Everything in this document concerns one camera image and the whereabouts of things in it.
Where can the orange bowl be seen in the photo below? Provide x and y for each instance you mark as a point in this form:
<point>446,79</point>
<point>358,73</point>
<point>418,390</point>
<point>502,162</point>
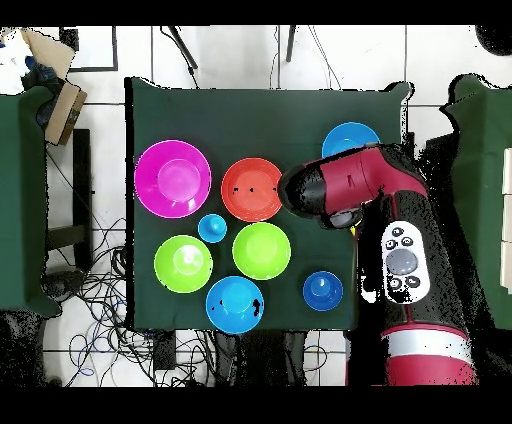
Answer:
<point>250,190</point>

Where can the light blue bowl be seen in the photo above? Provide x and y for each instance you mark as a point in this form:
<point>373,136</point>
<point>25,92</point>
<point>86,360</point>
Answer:
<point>344,138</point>
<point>234,306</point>

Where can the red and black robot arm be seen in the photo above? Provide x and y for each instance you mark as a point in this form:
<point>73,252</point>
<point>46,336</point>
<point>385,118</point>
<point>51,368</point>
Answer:
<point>360,180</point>

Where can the green bowl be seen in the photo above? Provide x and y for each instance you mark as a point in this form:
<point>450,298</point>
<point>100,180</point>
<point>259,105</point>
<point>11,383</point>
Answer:
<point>183,264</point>
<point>261,250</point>

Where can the light blue cup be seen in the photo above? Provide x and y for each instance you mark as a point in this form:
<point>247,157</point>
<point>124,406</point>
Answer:
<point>212,228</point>

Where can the pink bowl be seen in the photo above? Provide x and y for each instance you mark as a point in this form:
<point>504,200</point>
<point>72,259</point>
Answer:
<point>172,178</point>

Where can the dark green table cloth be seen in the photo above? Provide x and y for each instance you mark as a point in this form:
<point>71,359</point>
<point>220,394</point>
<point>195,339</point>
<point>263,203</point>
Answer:
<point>260,116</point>

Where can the small dark blue bowl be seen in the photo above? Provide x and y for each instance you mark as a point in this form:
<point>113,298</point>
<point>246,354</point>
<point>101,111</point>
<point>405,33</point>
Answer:
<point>322,291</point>

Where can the black tripod leg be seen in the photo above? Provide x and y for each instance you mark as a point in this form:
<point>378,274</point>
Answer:
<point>290,44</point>
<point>184,50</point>

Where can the black metal stand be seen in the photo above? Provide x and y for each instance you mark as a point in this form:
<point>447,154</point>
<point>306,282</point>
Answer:
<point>82,180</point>

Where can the brown cardboard box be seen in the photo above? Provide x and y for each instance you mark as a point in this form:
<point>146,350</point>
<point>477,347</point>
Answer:
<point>64,114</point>

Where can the green cloth side table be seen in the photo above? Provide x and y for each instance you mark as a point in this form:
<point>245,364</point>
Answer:
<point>480,160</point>
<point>22,200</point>

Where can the brown cardboard sheet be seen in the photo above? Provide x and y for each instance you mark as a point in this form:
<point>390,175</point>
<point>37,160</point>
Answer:
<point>50,52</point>

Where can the black pedestal leg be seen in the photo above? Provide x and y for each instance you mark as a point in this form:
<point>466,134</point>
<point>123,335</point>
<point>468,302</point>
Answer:
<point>64,284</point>

